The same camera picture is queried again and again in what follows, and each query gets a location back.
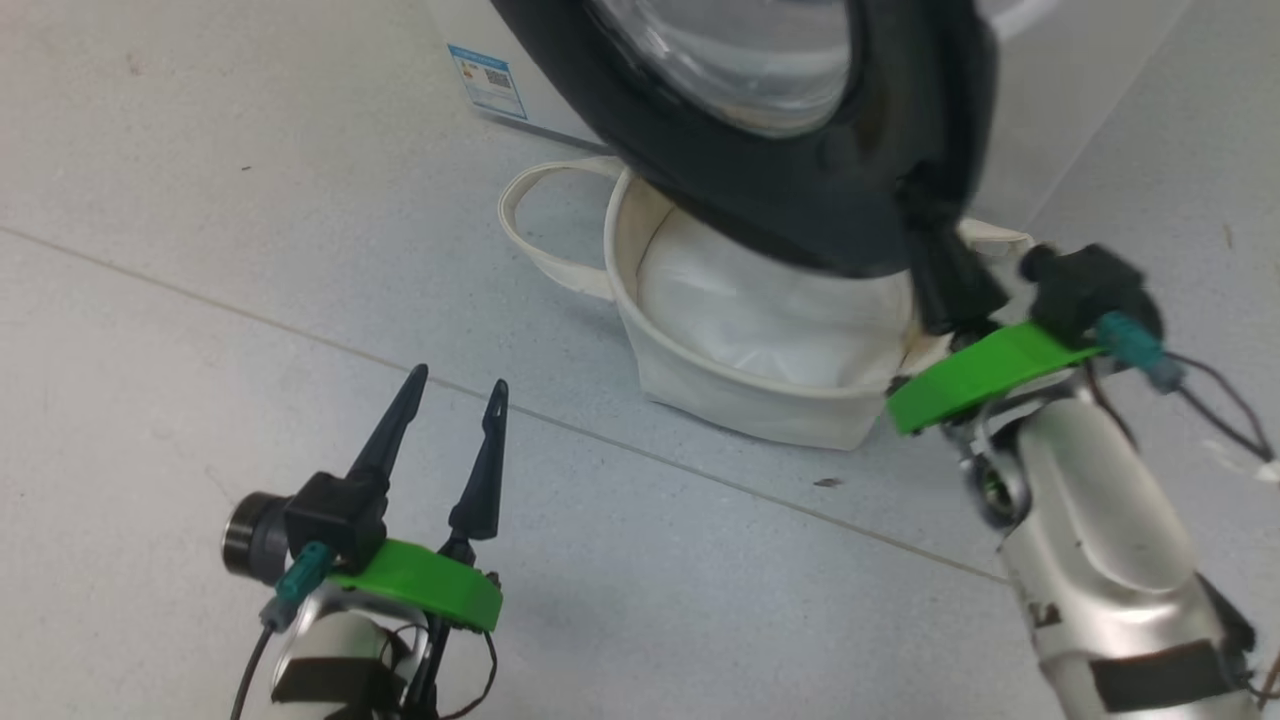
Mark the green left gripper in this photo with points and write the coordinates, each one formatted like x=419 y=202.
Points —
x=430 y=585

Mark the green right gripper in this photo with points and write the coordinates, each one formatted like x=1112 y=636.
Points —
x=980 y=375

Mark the black round glass washer door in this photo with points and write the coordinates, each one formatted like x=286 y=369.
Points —
x=800 y=190

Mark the white front-load washing machine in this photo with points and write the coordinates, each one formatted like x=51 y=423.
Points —
x=1050 y=90

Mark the white cushion basket liner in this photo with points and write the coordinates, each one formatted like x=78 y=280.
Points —
x=760 y=320

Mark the cream fabric laundry basket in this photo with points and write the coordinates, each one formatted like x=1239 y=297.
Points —
x=720 y=390

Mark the blue energy label sticker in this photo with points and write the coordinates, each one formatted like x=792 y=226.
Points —
x=487 y=82

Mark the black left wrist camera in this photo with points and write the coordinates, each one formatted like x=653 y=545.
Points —
x=330 y=515

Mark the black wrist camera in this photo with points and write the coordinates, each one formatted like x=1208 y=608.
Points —
x=330 y=515
x=1085 y=290

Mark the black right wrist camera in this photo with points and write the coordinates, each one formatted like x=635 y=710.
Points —
x=1085 y=290

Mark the teal left camera connector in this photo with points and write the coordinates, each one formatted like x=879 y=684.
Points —
x=300 y=585

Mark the teal camera connector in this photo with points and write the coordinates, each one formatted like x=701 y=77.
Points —
x=300 y=585
x=1140 y=350

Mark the teal right camera connector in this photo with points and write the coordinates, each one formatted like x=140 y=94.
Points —
x=1140 y=350

